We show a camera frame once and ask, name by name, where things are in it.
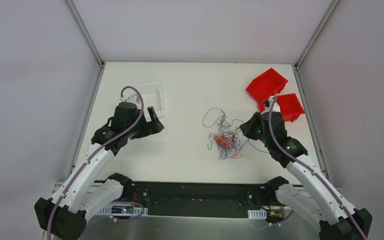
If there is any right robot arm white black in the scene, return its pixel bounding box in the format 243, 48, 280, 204
239, 111, 373, 240

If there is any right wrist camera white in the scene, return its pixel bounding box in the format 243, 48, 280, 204
263, 96, 281, 113

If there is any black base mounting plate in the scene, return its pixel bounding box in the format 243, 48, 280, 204
117, 181, 288, 223

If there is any white slotted cable duct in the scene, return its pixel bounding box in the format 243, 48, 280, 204
95, 204, 148, 217
247, 209, 267, 220

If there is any black wire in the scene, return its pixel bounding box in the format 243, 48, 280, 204
201, 107, 246, 147

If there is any white plastic tray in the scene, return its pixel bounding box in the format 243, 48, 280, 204
137, 81, 166, 119

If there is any far red plastic bin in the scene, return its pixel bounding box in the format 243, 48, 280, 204
245, 68, 289, 102

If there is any near red plastic bin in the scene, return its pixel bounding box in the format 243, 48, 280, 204
275, 93, 305, 122

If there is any left white slotted cable duct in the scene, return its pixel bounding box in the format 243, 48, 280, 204
95, 204, 148, 217

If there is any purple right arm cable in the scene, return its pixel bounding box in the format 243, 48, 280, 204
266, 96, 368, 240

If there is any right white slotted cable duct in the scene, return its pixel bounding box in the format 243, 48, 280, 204
247, 209, 267, 220

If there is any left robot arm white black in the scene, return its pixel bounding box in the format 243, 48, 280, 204
34, 102, 164, 240

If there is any orange wire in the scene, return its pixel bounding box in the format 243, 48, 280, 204
209, 133, 243, 159

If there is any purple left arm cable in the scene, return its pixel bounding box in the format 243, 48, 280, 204
46, 85, 145, 240

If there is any red plastic bin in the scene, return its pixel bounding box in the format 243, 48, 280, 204
275, 93, 305, 122
245, 68, 289, 102

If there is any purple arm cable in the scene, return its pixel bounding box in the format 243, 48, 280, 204
46, 85, 145, 240
266, 96, 368, 240

